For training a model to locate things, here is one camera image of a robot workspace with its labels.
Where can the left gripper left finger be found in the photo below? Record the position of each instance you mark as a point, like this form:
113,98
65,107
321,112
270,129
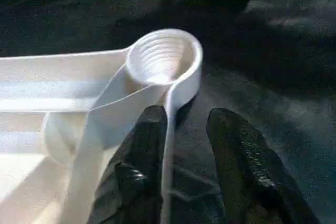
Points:
136,171

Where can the white plastic table top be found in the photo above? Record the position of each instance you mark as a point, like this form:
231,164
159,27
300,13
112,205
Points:
52,82

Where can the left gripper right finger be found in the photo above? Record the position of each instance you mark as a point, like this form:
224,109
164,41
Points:
252,171

